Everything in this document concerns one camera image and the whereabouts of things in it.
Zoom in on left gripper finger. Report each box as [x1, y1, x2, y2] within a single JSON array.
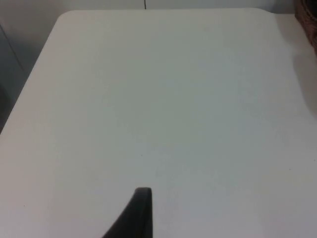
[[102, 187, 153, 238]]

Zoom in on dark brown wicker basket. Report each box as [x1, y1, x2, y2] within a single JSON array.
[[294, 0, 317, 48]]

